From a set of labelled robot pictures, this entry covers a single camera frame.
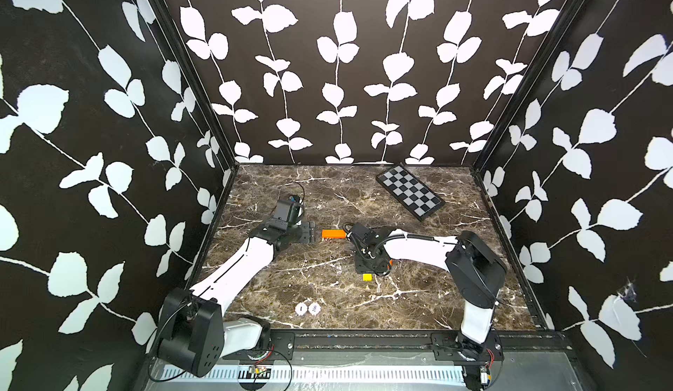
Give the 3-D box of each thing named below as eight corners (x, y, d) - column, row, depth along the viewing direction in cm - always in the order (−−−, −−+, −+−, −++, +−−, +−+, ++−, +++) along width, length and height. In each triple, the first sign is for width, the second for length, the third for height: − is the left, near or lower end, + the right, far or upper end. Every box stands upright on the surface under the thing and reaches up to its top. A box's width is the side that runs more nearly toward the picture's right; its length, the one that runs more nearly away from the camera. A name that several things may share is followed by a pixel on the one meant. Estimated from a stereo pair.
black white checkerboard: (420, 222, 104) (422, 217, 102) (377, 181, 118) (378, 176, 115) (443, 206, 110) (446, 201, 107) (399, 168, 124) (400, 163, 121)
